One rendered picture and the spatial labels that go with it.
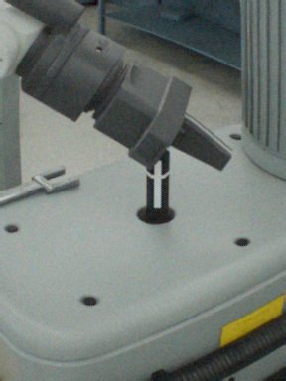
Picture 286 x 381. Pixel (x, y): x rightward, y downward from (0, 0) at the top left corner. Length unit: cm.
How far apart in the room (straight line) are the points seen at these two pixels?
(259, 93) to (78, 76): 24
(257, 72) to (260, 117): 6
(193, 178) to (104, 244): 15
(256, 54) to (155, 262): 26
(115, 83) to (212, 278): 20
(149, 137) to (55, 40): 13
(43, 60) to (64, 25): 4
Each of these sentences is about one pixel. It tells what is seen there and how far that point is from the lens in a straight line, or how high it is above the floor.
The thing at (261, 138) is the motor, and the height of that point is 193.
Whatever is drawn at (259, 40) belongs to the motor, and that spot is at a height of 205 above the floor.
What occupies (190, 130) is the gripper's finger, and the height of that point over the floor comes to 199.
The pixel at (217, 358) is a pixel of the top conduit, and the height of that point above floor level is 181.
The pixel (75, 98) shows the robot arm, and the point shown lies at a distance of 76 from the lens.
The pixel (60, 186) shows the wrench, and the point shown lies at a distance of 89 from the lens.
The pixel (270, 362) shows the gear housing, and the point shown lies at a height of 170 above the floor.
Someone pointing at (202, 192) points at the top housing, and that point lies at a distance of 89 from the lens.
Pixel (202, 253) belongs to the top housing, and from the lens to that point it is 79.
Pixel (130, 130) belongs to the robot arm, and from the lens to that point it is 76.
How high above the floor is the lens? 232
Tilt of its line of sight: 29 degrees down
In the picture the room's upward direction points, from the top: straight up
